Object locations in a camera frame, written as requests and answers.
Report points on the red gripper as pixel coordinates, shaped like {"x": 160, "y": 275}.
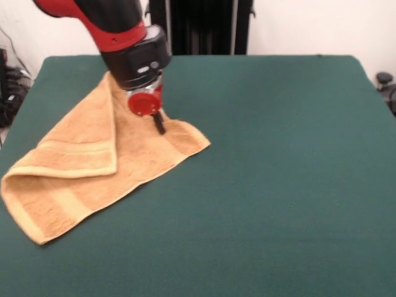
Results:
{"x": 143, "y": 103}

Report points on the orange terry towel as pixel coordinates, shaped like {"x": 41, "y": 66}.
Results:
{"x": 92, "y": 161}

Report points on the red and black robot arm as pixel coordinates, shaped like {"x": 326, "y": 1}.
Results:
{"x": 123, "y": 31}

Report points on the dark green table cloth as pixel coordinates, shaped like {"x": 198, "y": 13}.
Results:
{"x": 247, "y": 185}

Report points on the black chair base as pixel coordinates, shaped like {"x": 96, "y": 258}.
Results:
{"x": 383, "y": 77}

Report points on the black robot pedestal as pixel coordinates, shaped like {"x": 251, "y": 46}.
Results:
{"x": 210, "y": 28}

